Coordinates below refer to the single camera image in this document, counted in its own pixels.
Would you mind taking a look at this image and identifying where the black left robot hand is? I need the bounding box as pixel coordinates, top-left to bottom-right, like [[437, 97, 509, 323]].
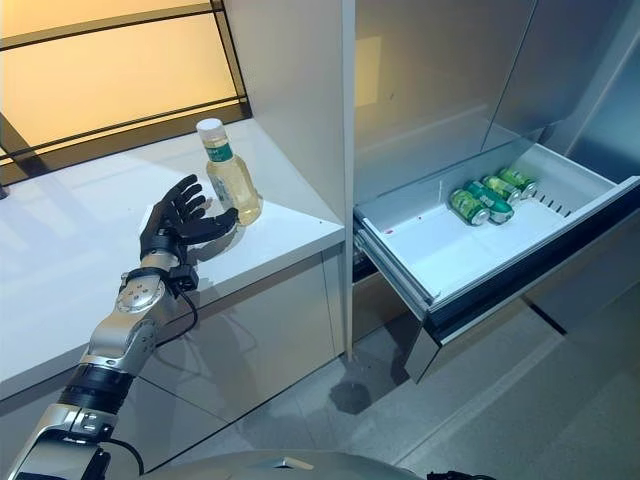
[[138, 174, 240, 261]]

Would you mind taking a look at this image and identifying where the stainless steel fridge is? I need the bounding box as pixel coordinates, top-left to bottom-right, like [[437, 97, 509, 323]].
[[349, 0, 640, 386]]

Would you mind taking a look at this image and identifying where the stainless steel side cabinet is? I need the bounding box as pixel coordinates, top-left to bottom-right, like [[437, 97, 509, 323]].
[[539, 0, 640, 176]]

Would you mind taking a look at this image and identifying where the amber window black frame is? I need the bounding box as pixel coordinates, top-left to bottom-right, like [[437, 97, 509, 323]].
[[0, 0, 251, 176]]

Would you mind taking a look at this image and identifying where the stainless fridge drawer white inside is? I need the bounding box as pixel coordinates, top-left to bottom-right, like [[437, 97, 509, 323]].
[[353, 142, 640, 384]]

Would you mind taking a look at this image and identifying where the silver robot torso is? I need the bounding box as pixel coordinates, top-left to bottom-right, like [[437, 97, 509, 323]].
[[164, 449, 431, 480]]

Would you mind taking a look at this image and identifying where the tall white cabinet panel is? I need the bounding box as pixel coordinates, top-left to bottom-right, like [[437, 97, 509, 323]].
[[222, 0, 357, 361]]

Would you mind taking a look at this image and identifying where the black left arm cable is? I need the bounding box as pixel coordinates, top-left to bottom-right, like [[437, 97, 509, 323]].
[[99, 287, 200, 476]]

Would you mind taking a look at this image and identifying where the green drink can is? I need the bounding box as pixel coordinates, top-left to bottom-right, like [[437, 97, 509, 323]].
[[497, 168, 540, 199], [449, 188, 492, 226], [464, 180, 516, 225], [482, 174, 524, 204]]

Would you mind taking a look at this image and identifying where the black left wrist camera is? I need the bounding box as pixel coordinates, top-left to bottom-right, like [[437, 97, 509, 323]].
[[167, 267, 199, 292]]

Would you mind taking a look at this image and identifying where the yellow tea bottle white cap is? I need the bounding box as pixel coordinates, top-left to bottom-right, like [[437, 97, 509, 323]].
[[195, 118, 263, 226]]

